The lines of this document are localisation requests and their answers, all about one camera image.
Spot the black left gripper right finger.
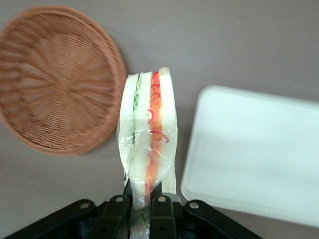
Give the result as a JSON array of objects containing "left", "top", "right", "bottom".
[{"left": 149, "top": 184, "right": 179, "bottom": 239}]

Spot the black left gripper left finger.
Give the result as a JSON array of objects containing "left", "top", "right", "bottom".
[{"left": 92, "top": 178, "right": 132, "bottom": 239}]

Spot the triangle sandwich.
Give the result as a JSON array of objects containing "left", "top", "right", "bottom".
[{"left": 116, "top": 66, "right": 180, "bottom": 239}]

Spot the beige plastic serving tray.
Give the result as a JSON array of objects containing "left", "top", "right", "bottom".
[{"left": 179, "top": 84, "right": 319, "bottom": 228}]

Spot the round brown wicker basket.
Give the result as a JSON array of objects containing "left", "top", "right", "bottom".
[{"left": 0, "top": 6, "right": 128, "bottom": 157}]

